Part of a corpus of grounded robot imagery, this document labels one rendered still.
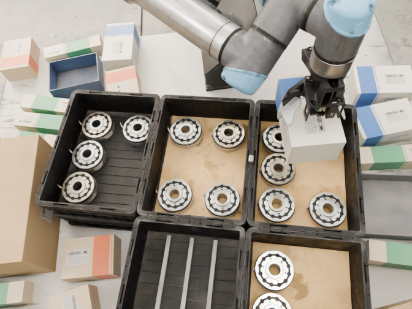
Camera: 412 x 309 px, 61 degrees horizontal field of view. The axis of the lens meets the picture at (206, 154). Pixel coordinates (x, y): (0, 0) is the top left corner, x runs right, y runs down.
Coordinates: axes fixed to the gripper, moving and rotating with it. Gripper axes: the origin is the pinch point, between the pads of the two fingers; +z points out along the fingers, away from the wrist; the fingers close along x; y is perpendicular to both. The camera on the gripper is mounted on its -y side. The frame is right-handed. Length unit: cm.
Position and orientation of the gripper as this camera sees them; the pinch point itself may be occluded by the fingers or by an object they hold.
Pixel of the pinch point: (308, 113)
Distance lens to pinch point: 88.7
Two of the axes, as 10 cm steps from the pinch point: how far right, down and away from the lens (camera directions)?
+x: 9.9, -0.9, -0.5
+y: 0.6, 9.0, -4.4
